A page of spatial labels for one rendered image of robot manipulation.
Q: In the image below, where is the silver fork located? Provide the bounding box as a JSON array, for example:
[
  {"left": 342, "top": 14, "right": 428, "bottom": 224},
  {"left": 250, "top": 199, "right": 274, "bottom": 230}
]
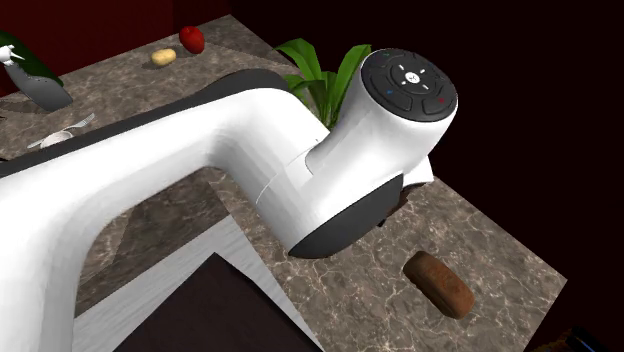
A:
[{"left": 26, "top": 112, "right": 97, "bottom": 150}]

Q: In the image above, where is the green leafy plant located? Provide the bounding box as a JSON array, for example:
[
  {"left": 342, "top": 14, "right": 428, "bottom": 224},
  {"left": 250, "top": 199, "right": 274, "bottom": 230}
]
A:
[{"left": 273, "top": 37, "right": 373, "bottom": 131}]

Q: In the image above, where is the dark green long object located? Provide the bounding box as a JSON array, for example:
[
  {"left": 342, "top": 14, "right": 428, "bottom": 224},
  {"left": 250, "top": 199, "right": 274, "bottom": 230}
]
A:
[{"left": 0, "top": 30, "right": 65, "bottom": 88}]

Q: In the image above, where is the yellow potato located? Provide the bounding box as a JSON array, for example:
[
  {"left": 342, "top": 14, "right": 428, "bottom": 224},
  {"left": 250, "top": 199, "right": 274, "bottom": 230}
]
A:
[{"left": 150, "top": 48, "right": 178, "bottom": 67}]

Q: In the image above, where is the grey spray bottle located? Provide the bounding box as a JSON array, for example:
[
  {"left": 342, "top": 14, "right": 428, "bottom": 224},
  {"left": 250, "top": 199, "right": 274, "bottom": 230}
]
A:
[{"left": 0, "top": 43, "right": 74, "bottom": 113}]

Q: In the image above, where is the white spoon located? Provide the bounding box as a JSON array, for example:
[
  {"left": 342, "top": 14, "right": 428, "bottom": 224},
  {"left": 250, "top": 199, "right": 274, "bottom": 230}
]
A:
[{"left": 39, "top": 129, "right": 75, "bottom": 149}]

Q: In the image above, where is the red apple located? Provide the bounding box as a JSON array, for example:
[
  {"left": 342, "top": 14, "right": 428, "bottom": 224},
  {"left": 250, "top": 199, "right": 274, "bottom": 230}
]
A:
[{"left": 178, "top": 25, "right": 206, "bottom": 55}]

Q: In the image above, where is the brown bread loaf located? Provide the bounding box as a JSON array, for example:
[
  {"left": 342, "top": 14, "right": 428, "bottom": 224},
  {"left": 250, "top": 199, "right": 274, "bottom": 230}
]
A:
[{"left": 402, "top": 250, "right": 476, "bottom": 321}]

